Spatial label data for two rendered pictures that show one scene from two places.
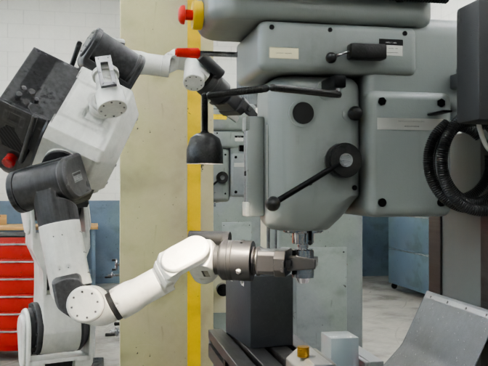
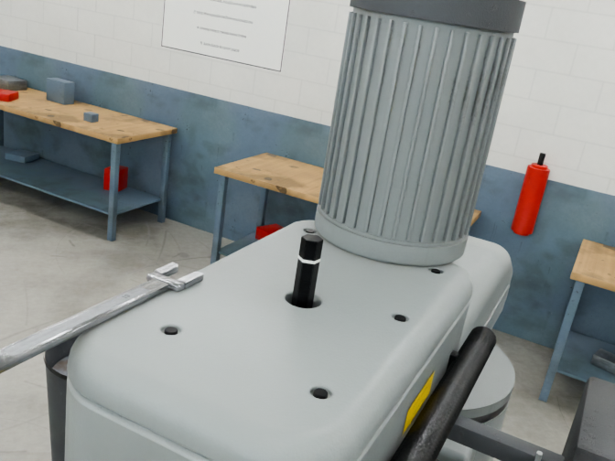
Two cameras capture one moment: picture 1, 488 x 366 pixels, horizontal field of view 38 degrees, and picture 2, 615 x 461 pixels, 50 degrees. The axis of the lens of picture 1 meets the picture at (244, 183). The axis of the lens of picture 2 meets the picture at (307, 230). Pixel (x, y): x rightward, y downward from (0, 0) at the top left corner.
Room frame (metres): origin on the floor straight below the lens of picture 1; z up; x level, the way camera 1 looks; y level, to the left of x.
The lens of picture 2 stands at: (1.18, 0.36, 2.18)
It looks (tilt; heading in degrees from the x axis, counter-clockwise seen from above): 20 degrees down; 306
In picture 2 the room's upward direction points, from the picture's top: 9 degrees clockwise
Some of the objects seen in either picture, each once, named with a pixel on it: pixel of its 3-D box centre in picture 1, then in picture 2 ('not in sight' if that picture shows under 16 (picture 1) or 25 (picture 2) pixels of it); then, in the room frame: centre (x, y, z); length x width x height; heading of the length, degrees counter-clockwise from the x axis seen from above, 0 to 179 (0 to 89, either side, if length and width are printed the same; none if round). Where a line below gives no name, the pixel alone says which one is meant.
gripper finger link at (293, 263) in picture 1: (301, 263); not in sight; (1.50, -0.12, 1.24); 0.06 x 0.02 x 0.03; 78
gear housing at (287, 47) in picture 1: (322, 58); not in sight; (1.53, -0.17, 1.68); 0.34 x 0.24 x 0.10; 102
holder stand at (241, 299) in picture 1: (258, 302); not in sight; (1.95, -0.04, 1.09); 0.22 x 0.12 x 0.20; 18
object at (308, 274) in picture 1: (303, 265); not in sight; (1.53, -0.13, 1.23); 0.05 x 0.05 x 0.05
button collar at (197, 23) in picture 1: (197, 15); not in sight; (1.48, 0.10, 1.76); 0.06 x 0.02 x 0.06; 12
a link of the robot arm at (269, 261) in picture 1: (261, 262); not in sight; (1.54, -0.04, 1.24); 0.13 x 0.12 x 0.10; 168
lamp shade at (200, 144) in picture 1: (205, 147); not in sight; (1.38, 0.08, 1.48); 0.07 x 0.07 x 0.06
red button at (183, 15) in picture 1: (186, 14); not in sight; (1.47, 0.12, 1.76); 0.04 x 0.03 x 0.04; 12
